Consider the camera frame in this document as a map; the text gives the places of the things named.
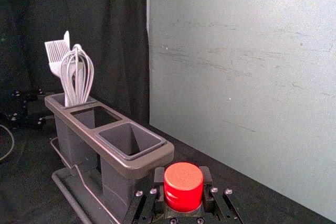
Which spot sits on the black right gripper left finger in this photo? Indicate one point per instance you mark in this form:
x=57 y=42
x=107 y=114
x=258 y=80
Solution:
x=147 y=205

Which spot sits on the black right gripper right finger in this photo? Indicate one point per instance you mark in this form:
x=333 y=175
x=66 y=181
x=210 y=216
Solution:
x=220 y=205

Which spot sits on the bottle with red cap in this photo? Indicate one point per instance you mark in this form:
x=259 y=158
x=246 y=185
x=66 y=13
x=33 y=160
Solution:
x=183 y=190

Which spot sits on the grey three-compartment utensil rack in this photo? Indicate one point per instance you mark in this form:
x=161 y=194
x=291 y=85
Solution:
x=115 y=155

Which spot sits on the black table cloth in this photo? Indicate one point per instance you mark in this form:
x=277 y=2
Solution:
x=26 y=182

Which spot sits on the white silicone basting brush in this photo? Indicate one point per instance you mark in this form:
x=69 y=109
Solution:
x=55 y=53

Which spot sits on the white spatula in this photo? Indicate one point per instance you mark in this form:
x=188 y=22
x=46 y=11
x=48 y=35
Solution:
x=67 y=37

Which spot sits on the black curtain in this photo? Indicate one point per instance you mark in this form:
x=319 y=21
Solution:
x=105 y=24

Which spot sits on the black bolted metal frame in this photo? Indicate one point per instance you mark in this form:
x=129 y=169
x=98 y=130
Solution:
x=23 y=108

